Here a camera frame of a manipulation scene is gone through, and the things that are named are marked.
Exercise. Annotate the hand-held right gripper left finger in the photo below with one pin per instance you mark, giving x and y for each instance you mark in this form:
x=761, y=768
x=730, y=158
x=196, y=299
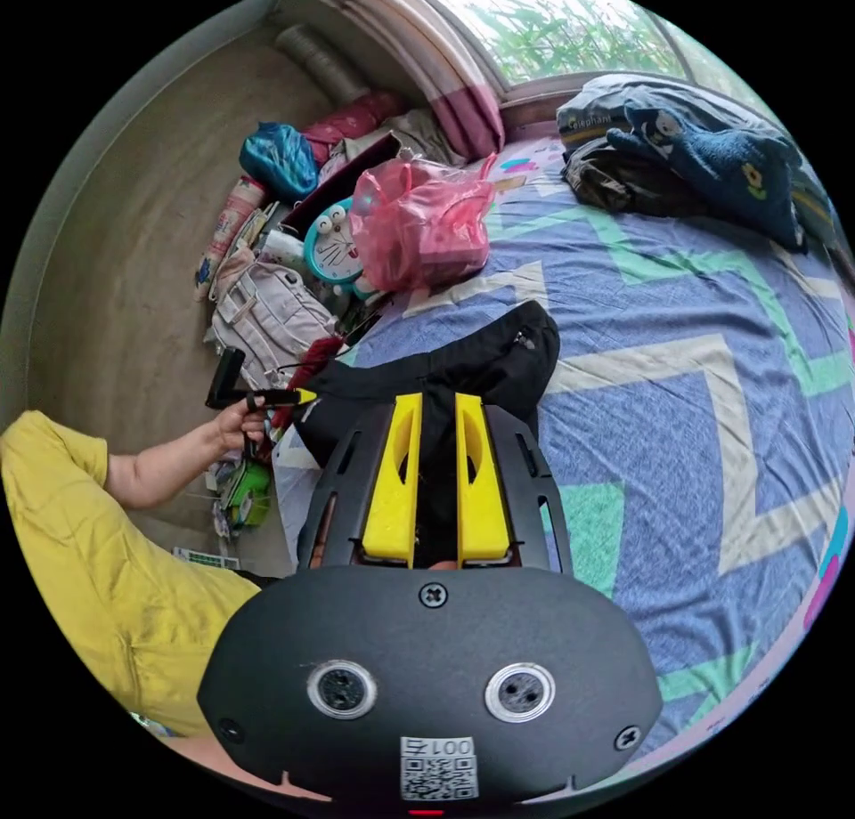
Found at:
x=391, y=498

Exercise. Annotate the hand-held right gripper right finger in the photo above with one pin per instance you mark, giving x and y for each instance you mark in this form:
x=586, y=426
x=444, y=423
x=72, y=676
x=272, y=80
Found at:
x=484, y=505

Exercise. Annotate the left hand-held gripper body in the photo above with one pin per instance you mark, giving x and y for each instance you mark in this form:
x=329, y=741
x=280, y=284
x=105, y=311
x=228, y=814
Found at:
x=257, y=400

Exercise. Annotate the black pants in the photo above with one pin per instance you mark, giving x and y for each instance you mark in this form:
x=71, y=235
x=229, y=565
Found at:
x=467, y=358

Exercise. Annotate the person's left forearm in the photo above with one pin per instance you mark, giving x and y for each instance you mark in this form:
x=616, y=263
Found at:
x=160, y=468

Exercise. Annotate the person's left hand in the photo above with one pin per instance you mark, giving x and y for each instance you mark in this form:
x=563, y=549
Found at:
x=234, y=426

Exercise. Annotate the person's right hand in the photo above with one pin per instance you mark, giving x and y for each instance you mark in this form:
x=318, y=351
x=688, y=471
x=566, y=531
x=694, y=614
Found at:
x=200, y=762

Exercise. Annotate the beige fabric bag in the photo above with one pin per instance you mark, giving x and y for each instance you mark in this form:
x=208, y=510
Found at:
x=267, y=315

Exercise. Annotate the green box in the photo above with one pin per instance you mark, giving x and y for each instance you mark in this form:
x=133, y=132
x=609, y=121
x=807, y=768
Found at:
x=248, y=492

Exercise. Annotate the teal cartoon alarm clock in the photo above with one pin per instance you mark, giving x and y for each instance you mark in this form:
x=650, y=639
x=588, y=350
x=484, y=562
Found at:
x=330, y=248

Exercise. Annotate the pink printed roll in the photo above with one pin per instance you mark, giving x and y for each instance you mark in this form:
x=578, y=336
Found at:
x=227, y=231

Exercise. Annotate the pink plastic bag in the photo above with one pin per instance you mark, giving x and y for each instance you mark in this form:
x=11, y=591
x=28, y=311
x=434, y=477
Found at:
x=421, y=228

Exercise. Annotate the bed with zigzag sheet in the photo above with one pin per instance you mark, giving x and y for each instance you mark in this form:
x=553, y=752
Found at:
x=668, y=398

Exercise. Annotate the maroon carton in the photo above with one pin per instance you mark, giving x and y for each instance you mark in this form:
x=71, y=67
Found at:
x=341, y=181

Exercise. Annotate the person's body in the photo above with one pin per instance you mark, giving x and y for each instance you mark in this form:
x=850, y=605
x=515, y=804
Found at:
x=87, y=565

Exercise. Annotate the blue plastic bag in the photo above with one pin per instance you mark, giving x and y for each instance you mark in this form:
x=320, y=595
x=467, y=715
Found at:
x=277, y=158

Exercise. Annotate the pink striped curtain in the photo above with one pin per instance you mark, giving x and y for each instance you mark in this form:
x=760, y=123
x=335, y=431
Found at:
x=447, y=78

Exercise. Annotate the pile of clothes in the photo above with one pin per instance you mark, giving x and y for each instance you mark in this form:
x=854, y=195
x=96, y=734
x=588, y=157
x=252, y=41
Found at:
x=695, y=151

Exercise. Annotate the window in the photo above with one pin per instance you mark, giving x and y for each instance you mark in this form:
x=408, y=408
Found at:
x=568, y=24

